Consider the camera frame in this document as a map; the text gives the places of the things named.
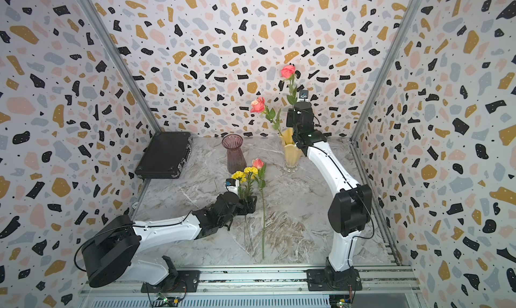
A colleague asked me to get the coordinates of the pink rose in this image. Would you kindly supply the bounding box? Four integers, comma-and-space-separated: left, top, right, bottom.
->
280, 65, 297, 105
252, 158, 267, 260
251, 97, 282, 135

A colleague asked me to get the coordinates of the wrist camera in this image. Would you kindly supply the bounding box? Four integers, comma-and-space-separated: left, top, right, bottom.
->
297, 90, 309, 102
225, 178, 240, 195

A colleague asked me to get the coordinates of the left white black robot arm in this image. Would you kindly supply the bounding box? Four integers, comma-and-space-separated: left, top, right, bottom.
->
80, 192, 257, 293

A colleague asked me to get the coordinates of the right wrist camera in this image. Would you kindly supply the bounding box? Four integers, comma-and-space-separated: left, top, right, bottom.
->
297, 90, 309, 102

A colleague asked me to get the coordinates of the black briefcase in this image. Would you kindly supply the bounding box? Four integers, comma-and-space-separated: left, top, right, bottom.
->
134, 132, 192, 179

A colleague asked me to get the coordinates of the purple glass vase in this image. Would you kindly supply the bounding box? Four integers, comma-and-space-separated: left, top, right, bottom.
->
222, 134, 247, 174

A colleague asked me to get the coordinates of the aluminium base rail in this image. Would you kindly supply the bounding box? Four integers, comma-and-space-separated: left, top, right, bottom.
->
79, 265, 426, 307

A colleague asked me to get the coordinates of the green circuit board left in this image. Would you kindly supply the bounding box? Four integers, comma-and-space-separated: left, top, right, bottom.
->
154, 293, 183, 307

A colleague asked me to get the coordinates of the circuit board right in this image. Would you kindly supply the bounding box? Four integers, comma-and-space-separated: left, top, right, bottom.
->
329, 295, 352, 308

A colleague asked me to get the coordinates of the yellow carnation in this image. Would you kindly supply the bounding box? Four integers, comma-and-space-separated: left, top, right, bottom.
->
232, 170, 248, 209
243, 166, 259, 200

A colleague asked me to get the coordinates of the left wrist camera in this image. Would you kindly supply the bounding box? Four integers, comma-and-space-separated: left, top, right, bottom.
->
225, 178, 240, 195

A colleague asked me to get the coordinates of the right aluminium frame post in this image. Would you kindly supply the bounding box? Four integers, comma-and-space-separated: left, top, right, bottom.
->
349, 0, 430, 141

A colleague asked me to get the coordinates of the yellow ruffled glass vase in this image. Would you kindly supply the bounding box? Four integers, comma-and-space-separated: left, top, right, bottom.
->
281, 128, 304, 173

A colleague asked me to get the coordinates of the left aluminium frame post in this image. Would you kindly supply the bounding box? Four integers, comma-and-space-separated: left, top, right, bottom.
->
76, 0, 161, 133

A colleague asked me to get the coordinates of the aluminium frame post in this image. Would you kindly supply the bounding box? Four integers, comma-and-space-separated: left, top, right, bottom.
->
349, 0, 430, 141
76, 0, 161, 133

